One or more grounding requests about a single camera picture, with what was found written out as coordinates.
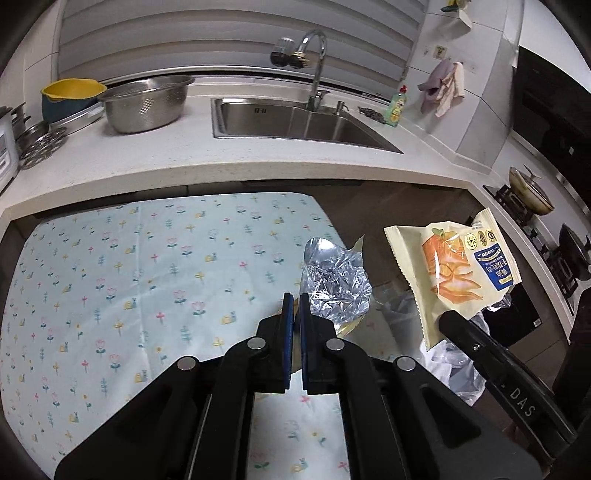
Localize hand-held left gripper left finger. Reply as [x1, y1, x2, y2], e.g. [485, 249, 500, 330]
[54, 292, 296, 480]

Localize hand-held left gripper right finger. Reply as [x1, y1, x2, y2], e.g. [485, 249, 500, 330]
[299, 292, 543, 480]

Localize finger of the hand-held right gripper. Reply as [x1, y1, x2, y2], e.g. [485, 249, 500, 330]
[438, 311, 507, 376]

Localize bin with clear plastic liner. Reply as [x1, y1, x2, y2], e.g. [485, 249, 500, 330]
[372, 286, 513, 407]

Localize yellow wrapper with foil lining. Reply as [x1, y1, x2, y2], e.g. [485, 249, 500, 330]
[277, 234, 374, 370]

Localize cream snack packet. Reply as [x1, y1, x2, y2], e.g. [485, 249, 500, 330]
[383, 208, 522, 352]

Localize black built-in oven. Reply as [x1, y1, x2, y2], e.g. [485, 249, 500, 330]
[485, 281, 542, 347]

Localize black gas stove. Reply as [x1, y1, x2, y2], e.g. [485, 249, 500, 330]
[482, 185, 591, 315]

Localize black wok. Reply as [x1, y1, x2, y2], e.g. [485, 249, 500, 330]
[558, 224, 591, 269]

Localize cream pan with lid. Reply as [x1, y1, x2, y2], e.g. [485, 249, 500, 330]
[508, 165, 555, 216]

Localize floral tablecloth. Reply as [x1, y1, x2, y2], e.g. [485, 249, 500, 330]
[0, 191, 370, 480]

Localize stainless steel sink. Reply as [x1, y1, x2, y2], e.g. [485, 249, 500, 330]
[211, 96, 403, 154]

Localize green dish soap bottle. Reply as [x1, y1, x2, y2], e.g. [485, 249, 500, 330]
[385, 85, 410, 128]

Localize black range hood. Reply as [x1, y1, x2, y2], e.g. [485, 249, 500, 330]
[512, 44, 591, 171]

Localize cream hanging cloth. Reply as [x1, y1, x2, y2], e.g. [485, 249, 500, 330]
[434, 62, 466, 118]

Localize stainless steel colander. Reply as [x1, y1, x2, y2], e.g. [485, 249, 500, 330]
[97, 75, 195, 134]

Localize purple hanging cloth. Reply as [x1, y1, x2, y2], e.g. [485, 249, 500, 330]
[418, 60, 456, 105]

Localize chrome kitchen faucet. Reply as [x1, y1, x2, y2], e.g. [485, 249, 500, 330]
[270, 29, 331, 112]

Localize steel tray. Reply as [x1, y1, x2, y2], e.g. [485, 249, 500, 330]
[48, 102, 105, 137]

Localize round steel steamer rack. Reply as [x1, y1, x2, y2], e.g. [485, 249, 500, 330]
[17, 122, 68, 169]

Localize grey window blinds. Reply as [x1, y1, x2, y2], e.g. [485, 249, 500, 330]
[58, 0, 426, 97]

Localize blue plastic basin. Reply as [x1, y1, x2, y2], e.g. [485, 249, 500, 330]
[41, 95, 103, 123]

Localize yellow plastic bowl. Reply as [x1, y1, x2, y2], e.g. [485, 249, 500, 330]
[41, 78, 108, 103]

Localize white kitchen appliance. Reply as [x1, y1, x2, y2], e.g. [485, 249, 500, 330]
[0, 111, 20, 195]

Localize small white wall shelf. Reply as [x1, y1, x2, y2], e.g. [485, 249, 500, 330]
[441, 0, 472, 26]

